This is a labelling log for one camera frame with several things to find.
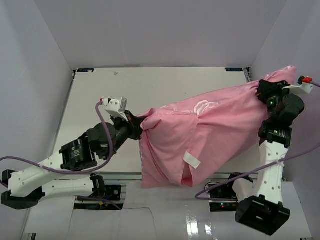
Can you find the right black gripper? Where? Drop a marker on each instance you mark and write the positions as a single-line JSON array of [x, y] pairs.
[[266, 88]]

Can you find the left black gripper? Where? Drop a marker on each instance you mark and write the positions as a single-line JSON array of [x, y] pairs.
[[133, 124]]

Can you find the pink floral pillowcase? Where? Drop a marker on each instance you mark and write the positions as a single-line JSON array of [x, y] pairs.
[[186, 142]]

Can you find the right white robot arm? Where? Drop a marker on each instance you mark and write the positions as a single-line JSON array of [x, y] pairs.
[[260, 204]]

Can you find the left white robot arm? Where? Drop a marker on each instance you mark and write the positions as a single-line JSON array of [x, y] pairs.
[[71, 170]]

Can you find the right blue table label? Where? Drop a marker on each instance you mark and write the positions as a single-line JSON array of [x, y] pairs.
[[234, 69]]

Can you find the blue table label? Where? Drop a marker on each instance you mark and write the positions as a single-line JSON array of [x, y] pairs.
[[85, 70], [234, 69]]

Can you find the left blue table label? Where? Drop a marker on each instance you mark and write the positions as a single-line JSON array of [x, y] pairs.
[[85, 70]]

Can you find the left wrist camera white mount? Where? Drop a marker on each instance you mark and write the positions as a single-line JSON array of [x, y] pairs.
[[115, 107]]

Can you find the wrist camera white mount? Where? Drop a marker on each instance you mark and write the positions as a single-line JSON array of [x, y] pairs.
[[115, 107], [304, 86]]

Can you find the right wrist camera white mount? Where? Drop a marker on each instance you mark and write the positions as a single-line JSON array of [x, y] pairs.
[[304, 86]]

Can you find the aluminium table front rail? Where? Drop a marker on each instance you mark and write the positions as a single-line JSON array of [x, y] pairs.
[[135, 176]]

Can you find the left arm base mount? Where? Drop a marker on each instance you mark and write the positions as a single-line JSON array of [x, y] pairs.
[[104, 197]]

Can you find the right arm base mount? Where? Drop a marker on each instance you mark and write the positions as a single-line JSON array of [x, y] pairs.
[[234, 196]]

